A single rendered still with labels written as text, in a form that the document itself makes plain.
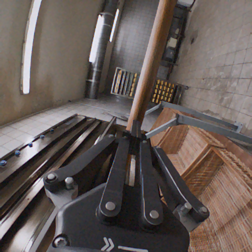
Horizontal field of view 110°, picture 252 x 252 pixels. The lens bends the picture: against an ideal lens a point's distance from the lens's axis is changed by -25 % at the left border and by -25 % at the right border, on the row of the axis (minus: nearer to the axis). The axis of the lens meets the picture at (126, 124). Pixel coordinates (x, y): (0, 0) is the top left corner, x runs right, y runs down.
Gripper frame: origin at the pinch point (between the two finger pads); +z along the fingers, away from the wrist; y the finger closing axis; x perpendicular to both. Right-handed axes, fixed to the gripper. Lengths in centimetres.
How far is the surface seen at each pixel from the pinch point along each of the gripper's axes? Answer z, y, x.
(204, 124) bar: 43, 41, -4
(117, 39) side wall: 507, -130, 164
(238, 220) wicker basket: 5, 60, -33
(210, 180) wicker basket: 34, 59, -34
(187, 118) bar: 43, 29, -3
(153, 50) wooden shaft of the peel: 4.4, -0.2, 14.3
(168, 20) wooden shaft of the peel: 4.5, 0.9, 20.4
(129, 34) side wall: 507, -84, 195
